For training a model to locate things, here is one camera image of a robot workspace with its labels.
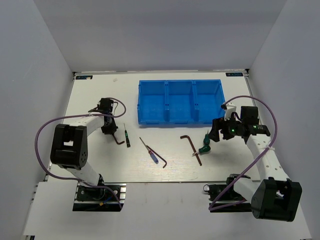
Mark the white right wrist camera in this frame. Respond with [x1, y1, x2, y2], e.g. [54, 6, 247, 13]
[221, 102, 237, 121]

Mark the right corner label sticker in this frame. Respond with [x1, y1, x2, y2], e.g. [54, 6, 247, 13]
[225, 72, 244, 77]

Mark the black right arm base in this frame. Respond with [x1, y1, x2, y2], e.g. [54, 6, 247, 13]
[202, 174, 252, 213]

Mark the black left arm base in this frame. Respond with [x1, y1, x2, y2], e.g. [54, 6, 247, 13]
[72, 184, 126, 212]

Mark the green stubby screwdriver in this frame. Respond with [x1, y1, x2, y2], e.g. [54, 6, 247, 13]
[192, 145, 211, 156]
[203, 131, 211, 146]

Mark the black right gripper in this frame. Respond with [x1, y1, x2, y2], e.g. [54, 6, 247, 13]
[207, 113, 245, 142]

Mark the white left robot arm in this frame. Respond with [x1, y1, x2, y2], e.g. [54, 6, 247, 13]
[50, 98, 118, 200]

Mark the medium brown hex key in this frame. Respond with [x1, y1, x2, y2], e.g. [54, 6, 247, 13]
[147, 145, 168, 169]

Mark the large brown hex key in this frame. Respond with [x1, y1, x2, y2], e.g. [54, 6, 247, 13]
[179, 135, 203, 167]

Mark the corner label sticker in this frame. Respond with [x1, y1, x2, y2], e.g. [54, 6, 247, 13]
[225, 72, 244, 77]
[75, 75, 93, 80]

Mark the blue three-compartment plastic bin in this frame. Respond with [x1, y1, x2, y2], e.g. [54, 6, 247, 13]
[137, 79, 225, 126]

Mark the green stubby screwdriver upper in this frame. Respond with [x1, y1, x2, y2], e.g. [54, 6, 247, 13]
[203, 131, 211, 146]

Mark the green stubby screwdriver lower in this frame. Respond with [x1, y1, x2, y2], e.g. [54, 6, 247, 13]
[192, 145, 211, 156]

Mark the red blue handled screwdriver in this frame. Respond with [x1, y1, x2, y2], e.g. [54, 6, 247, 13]
[139, 137, 159, 164]

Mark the black green precision screwdriver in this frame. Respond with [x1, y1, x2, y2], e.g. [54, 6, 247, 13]
[123, 124, 131, 148]

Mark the small brown hex key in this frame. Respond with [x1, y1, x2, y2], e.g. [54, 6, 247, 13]
[112, 134, 125, 145]

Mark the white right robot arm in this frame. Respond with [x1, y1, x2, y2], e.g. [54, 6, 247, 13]
[203, 103, 302, 222]

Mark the left corner label sticker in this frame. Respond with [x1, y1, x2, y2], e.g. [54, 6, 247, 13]
[75, 75, 93, 80]

